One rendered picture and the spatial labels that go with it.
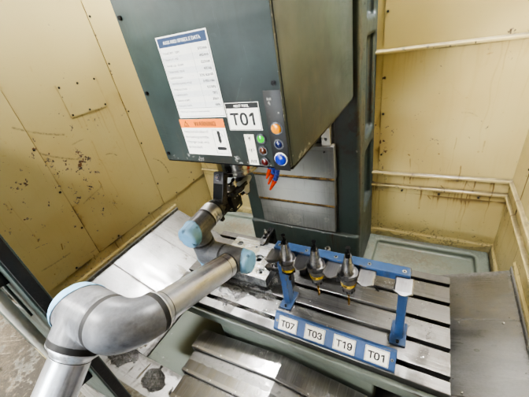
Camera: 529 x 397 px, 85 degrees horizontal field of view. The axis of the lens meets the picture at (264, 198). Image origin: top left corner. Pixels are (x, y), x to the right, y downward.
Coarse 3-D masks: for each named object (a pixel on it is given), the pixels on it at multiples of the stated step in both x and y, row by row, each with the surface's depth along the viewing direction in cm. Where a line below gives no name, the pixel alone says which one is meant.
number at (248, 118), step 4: (240, 112) 71; (244, 112) 70; (248, 112) 70; (252, 112) 69; (256, 112) 69; (240, 116) 72; (244, 116) 71; (248, 116) 71; (252, 116) 70; (256, 116) 70; (240, 120) 72; (244, 120) 72; (248, 120) 71; (252, 120) 71; (256, 120) 70; (244, 124) 72; (248, 124) 72; (252, 124) 71; (256, 124) 71
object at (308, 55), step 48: (144, 0) 67; (192, 0) 62; (240, 0) 57; (288, 0) 60; (336, 0) 87; (144, 48) 74; (240, 48) 63; (288, 48) 63; (336, 48) 92; (240, 96) 69; (288, 96) 66; (336, 96) 98; (240, 144) 77; (288, 144) 70
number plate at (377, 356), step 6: (366, 348) 99; (372, 348) 98; (378, 348) 98; (366, 354) 99; (372, 354) 98; (378, 354) 97; (384, 354) 96; (366, 360) 99; (372, 360) 98; (378, 360) 97; (384, 360) 96; (384, 366) 96
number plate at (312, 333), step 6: (306, 324) 110; (306, 330) 109; (312, 330) 108; (318, 330) 107; (324, 330) 106; (306, 336) 109; (312, 336) 108; (318, 336) 107; (324, 336) 106; (318, 342) 107
